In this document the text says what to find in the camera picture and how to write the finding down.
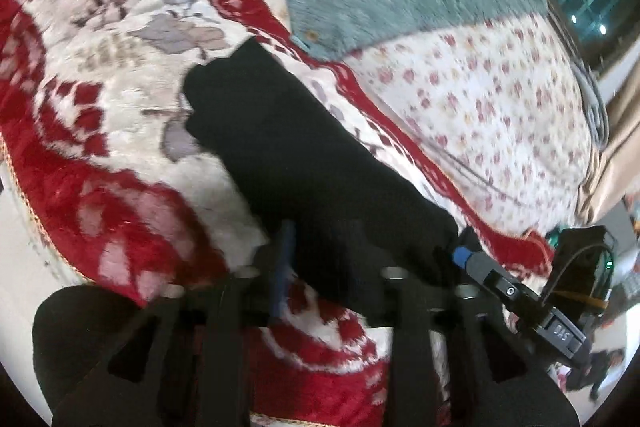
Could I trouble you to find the beige cloth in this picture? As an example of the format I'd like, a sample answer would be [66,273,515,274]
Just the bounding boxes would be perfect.
[575,72,640,224]

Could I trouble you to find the red and white floral blanket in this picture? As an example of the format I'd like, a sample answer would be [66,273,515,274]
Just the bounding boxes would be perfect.
[0,0,557,427]

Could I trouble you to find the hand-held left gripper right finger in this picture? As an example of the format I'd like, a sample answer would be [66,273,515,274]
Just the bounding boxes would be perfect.
[379,266,581,427]

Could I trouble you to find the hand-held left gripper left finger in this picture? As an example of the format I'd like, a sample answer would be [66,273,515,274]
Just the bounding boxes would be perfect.
[52,219,300,427]

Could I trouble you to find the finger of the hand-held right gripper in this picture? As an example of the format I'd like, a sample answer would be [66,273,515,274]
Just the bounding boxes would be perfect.
[450,227,548,325]

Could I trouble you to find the thin grey cable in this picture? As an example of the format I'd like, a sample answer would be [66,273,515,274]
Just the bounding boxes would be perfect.
[425,142,536,210]

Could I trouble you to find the coiled grey cable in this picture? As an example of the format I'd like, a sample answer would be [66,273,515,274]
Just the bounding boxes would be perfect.
[570,57,609,150]

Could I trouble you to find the black pants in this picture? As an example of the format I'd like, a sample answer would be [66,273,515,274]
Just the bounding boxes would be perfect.
[32,38,581,427]

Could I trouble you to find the small-flower print bed sheet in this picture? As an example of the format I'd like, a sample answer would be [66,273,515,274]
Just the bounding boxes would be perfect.
[205,0,608,239]

